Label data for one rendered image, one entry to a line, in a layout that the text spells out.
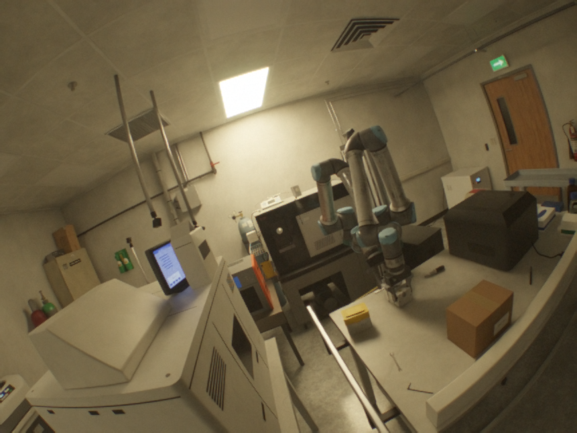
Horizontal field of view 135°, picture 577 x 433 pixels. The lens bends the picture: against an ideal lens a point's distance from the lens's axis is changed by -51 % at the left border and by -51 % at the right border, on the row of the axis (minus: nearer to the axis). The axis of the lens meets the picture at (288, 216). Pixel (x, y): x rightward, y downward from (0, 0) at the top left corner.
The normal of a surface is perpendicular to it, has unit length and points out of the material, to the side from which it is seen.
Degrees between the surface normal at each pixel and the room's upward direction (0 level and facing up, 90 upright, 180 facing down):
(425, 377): 0
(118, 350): 40
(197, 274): 90
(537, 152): 90
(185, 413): 90
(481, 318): 0
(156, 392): 90
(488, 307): 0
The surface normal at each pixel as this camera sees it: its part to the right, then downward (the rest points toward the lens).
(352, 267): 0.17, 0.08
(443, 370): -0.36, -0.92
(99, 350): 0.33, -0.95
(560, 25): -0.92, 0.37
